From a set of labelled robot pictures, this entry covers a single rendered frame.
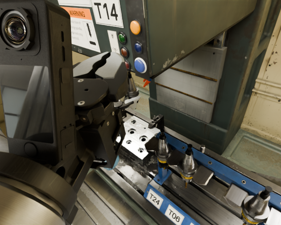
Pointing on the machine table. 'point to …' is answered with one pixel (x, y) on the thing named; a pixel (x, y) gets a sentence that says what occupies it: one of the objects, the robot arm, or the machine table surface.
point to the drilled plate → (143, 156)
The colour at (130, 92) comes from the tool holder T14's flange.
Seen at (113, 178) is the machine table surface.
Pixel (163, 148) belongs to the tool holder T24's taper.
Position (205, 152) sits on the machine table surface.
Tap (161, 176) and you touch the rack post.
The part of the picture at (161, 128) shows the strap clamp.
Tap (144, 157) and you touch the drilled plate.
